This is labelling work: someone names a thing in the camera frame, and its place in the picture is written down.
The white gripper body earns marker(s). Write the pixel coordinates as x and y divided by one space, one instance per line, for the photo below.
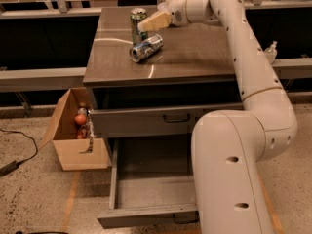
176 13

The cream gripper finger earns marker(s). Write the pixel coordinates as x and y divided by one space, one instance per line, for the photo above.
156 21

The green drink can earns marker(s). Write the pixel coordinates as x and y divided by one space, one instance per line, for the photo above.
137 15

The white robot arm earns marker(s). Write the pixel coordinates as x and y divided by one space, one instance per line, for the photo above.
227 144

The silver blue can lying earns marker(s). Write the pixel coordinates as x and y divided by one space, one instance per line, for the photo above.
146 48

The grey drawer cabinet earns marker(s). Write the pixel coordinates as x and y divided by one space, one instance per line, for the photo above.
192 68

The upper grey drawer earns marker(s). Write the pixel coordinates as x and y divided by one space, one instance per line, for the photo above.
154 121

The open middle grey drawer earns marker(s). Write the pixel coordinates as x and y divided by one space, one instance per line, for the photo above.
151 182

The white ceramic bowl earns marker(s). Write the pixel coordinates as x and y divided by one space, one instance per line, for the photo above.
163 7

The clear sanitizer bottle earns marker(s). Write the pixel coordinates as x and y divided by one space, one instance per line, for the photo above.
271 52

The orange round fruit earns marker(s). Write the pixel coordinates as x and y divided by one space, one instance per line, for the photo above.
80 119

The snack packets in box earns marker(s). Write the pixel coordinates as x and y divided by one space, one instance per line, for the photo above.
86 131

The cardboard box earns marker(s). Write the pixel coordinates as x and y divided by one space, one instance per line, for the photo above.
75 149

